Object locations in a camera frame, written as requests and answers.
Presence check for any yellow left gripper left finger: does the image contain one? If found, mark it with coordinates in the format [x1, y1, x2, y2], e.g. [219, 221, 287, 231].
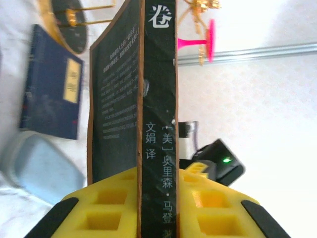
[27, 166, 138, 238]

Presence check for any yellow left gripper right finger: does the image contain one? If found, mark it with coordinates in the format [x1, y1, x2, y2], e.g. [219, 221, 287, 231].
[177, 168, 293, 238]

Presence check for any black book with brown edges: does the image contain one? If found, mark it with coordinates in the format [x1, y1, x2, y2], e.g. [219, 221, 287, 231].
[86, 0, 179, 238]

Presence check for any light blue pencil case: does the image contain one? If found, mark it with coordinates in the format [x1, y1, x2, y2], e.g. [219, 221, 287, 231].
[0, 131, 86, 206]

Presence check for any blue book with gold label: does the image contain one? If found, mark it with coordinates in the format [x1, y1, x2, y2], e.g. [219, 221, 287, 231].
[19, 24, 85, 141]

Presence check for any pink goblet glass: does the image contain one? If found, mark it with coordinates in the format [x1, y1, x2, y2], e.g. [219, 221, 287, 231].
[177, 18, 216, 62]

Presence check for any gold glass rack stand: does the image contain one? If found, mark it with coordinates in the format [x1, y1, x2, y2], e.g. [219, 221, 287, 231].
[37, 0, 223, 66]

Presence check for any aluminium frame post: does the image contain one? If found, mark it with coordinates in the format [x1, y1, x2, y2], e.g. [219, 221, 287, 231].
[178, 42, 317, 66]

